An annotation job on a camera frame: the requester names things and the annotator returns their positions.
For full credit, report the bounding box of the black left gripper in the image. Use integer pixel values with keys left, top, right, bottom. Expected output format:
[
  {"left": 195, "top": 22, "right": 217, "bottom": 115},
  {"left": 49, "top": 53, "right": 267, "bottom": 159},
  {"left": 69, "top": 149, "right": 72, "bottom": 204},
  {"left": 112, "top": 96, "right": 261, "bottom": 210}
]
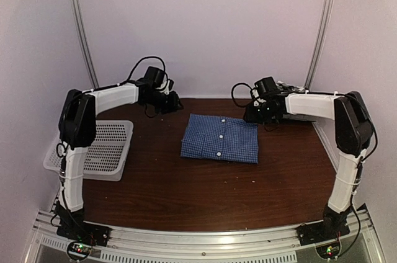
[{"left": 145, "top": 91, "right": 185, "bottom": 115}]

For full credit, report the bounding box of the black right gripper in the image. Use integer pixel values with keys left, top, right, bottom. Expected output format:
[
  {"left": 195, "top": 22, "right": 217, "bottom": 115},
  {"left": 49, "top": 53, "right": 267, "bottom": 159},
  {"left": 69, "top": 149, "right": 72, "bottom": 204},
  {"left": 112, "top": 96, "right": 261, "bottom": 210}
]
[{"left": 244, "top": 101, "right": 278, "bottom": 124}]

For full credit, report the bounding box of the black white plaid shirt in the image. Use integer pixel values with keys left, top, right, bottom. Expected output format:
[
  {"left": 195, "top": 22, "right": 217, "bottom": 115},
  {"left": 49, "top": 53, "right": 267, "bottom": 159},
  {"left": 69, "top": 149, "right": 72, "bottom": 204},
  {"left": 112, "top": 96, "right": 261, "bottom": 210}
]
[{"left": 277, "top": 81, "right": 306, "bottom": 92}]

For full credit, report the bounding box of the blue checked shirt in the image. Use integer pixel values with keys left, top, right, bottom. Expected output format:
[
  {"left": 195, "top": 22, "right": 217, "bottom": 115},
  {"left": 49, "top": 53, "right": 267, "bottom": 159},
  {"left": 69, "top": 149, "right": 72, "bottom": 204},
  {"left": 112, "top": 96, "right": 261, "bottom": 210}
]
[{"left": 181, "top": 114, "right": 259, "bottom": 164}]

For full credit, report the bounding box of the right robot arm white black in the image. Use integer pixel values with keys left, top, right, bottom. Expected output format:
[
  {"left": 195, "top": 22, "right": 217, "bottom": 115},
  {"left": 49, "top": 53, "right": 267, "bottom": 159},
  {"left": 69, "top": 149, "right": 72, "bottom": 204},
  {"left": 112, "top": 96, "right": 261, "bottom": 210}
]
[{"left": 243, "top": 91, "right": 375, "bottom": 239}]

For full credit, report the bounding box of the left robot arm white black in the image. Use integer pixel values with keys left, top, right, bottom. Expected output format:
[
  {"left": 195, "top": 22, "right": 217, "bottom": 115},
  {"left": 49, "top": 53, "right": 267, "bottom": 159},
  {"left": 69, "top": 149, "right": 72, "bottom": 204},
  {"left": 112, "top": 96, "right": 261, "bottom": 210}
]
[{"left": 56, "top": 79, "right": 184, "bottom": 241}]

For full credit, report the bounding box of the white perforated plastic basket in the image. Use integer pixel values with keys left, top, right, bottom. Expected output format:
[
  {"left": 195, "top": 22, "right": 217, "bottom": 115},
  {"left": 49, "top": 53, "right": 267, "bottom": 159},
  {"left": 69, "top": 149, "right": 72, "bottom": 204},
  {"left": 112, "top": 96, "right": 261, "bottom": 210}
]
[{"left": 42, "top": 120, "right": 135, "bottom": 182}]

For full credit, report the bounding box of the right small circuit board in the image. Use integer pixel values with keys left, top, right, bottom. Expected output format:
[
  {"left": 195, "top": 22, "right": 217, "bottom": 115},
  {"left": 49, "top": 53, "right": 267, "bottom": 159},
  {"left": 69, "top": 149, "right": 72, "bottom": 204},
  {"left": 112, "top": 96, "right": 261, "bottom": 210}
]
[{"left": 316, "top": 243, "right": 341, "bottom": 260}]

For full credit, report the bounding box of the small circuit board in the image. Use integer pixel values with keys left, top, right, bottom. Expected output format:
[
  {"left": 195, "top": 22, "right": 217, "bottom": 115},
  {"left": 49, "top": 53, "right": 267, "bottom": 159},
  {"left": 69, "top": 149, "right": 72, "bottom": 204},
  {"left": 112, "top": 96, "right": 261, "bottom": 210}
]
[
  {"left": 66, "top": 241, "right": 92, "bottom": 261},
  {"left": 316, "top": 243, "right": 341, "bottom": 260}
]

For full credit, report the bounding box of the left small circuit board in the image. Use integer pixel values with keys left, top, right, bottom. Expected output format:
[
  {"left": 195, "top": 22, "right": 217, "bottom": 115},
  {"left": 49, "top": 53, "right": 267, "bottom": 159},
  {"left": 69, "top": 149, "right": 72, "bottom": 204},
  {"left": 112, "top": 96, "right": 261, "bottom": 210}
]
[{"left": 66, "top": 241, "right": 92, "bottom": 261}]

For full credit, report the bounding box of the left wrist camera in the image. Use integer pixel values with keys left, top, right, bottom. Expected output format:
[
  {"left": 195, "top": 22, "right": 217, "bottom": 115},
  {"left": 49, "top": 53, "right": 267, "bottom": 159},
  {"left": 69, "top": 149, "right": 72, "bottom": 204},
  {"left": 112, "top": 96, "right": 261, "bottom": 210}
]
[{"left": 143, "top": 66, "right": 174, "bottom": 92}]

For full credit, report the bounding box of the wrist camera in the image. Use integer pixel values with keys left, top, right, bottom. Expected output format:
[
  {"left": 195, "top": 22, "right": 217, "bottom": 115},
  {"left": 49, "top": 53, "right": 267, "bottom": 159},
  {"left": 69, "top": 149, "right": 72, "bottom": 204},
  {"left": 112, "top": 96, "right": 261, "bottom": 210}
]
[
  {"left": 143, "top": 66, "right": 174, "bottom": 92},
  {"left": 250, "top": 76, "right": 280, "bottom": 102}
]

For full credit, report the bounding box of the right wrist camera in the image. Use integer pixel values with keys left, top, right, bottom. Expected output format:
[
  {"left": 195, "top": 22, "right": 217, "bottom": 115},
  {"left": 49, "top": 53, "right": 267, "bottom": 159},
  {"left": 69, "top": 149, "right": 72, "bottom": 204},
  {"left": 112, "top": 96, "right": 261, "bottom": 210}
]
[{"left": 250, "top": 76, "right": 280, "bottom": 102}]

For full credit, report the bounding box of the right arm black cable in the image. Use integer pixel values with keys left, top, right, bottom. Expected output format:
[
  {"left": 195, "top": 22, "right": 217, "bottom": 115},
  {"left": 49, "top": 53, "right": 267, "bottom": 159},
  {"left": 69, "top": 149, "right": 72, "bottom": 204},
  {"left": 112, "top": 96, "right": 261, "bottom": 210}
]
[{"left": 231, "top": 82, "right": 379, "bottom": 245}]

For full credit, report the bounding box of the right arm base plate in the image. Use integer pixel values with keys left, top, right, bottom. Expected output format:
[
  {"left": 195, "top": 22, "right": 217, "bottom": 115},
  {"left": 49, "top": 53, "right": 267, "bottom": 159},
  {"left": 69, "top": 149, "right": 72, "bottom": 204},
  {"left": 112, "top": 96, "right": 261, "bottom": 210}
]
[{"left": 296, "top": 221, "right": 350, "bottom": 246}]

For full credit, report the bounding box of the left aluminium frame post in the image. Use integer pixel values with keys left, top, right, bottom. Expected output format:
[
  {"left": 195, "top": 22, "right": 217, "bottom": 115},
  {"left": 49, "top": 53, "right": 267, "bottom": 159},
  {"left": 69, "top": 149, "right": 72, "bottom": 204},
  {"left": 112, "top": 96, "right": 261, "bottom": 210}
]
[{"left": 71, "top": 0, "right": 99, "bottom": 89}]

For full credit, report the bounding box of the aluminium frame post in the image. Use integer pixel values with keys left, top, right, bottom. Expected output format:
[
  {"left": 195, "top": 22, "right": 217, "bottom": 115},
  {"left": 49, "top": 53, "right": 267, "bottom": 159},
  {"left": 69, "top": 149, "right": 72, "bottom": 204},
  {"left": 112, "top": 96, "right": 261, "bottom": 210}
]
[
  {"left": 71, "top": 0, "right": 99, "bottom": 89},
  {"left": 304, "top": 0, "right": 334, "bottom": 89}
]

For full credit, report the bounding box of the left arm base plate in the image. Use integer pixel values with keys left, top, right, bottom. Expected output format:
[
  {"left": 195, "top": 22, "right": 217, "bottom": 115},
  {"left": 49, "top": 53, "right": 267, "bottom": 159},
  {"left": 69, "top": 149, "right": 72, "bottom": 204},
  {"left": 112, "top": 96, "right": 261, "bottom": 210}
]
[{"left": 56, "top": 220, "right": 110, "bottom": 247}]

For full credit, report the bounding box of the front aluminium rail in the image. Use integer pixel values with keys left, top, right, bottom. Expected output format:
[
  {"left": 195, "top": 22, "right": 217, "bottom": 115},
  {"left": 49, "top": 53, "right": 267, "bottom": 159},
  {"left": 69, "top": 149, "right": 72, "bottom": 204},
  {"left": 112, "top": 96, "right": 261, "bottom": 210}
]
[{"left": 22, "top": 210, "right": 386, "bottom": 262}]

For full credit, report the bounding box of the right aluminium frame post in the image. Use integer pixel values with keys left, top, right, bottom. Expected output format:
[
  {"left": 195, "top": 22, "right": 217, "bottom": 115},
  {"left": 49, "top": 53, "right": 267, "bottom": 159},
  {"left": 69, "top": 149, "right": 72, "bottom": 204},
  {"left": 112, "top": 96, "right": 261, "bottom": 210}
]
[{"left": 304, "top": 0, "right": 334, "bottom": 89}]

